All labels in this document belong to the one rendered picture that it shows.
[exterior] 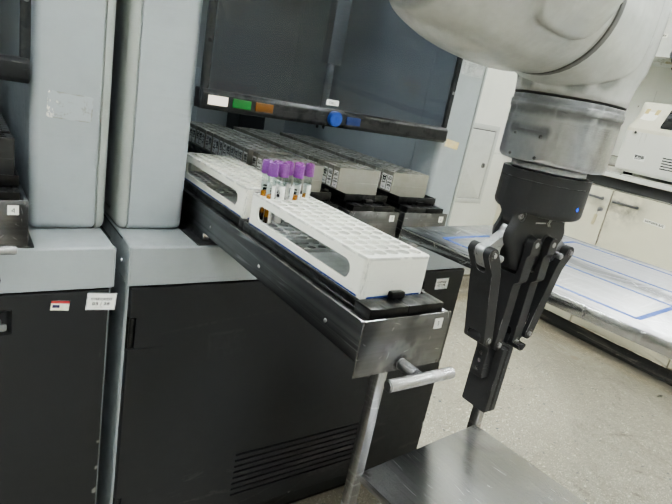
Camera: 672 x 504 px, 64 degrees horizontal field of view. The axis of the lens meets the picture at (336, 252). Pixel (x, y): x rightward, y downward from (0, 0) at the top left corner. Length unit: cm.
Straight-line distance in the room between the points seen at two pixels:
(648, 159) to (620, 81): 254
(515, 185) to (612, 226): 258
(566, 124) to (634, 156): 258
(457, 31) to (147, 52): 71
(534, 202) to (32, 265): 71
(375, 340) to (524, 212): 23
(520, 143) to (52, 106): 71
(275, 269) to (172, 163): 35
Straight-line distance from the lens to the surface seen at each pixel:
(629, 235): 301
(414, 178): 129
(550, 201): 47
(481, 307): 49
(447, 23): 32
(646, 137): 302
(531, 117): 47
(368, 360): 61
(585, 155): 47
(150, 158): 99
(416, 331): 64
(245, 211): 86
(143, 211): 101
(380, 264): 61
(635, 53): 46
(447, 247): 92
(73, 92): 95
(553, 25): 34
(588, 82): 45
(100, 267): 93
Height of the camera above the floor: 103
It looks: 17 degrees down
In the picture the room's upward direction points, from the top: 11 degrees clockwise
